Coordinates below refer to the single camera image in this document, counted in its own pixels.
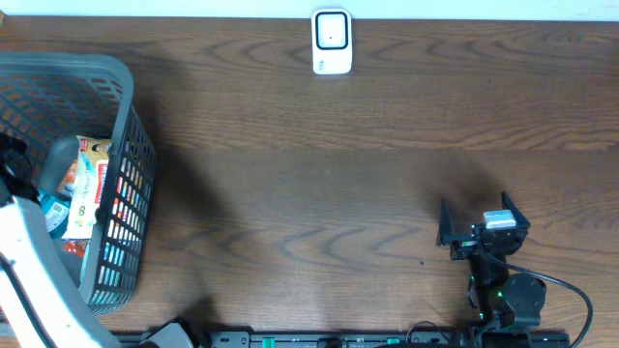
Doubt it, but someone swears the teal mouthwash bottle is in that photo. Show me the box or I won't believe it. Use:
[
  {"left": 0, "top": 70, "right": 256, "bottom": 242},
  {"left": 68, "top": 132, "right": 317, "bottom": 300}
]
[{"left": 38, "top": 189, "right": 70, "bottom": 239}]

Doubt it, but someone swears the grey plastic shopping basket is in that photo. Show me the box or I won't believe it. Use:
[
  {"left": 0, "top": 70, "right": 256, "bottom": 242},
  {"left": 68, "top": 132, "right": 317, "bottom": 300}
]
[{"left": 1, "top": 52, "right": 157, "bottom": 314}]

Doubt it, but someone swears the orange tissue pack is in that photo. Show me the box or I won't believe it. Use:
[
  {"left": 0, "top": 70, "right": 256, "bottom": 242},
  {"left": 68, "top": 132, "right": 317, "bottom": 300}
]
[{"left": 57, "top": 159, "right": 77, "bottom": 199}]

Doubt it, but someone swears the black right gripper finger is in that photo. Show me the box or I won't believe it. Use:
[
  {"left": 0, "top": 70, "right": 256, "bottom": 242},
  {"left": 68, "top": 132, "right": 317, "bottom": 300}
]
[
  {"left": 501, "top": 191, "right": 530, "bottom": 230},
  {"left": 436, "top": 199, "right": 473, "bottom": 246}
]

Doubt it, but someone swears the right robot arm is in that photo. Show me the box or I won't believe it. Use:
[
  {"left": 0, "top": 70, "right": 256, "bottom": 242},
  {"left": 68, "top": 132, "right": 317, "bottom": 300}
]
[{"left": 437, "top": 192, "right": 546, "bottom": 347}]

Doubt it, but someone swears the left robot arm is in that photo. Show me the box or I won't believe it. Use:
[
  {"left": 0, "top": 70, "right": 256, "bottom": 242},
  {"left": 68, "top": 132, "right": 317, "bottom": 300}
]
[{"left": 1, "top": 134, "right": 121, "bottom": 347}]

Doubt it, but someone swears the white barcode scanner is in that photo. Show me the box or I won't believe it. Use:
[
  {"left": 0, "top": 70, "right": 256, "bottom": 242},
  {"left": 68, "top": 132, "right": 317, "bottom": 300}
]
[{"left": 311, "top": 8, "right": 353, "bottom": 75}]

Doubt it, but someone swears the yellow snack bag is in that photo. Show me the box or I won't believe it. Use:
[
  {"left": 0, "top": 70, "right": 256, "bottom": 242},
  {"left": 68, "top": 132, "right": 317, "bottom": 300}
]
[{"left": 63, "top": 135, "right": 111, "bottom": 240}]

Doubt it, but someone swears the red snack packet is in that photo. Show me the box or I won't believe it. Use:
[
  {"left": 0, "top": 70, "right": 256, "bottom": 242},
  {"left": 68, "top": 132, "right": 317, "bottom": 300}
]
[{"left": 63, "top": 239, "right": 90, "bottom": 258}]

